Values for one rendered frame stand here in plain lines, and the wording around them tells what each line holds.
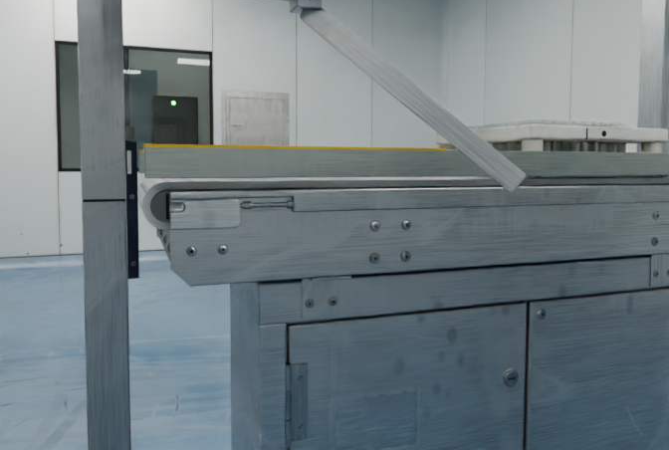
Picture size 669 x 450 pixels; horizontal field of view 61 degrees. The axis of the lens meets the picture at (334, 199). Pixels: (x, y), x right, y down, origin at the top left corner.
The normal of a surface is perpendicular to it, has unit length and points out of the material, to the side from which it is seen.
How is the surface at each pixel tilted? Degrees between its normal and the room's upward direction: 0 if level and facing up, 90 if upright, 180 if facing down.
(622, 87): 90
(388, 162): 90
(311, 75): 90
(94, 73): 90
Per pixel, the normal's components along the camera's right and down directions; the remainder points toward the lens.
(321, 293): 0.34, 0.06
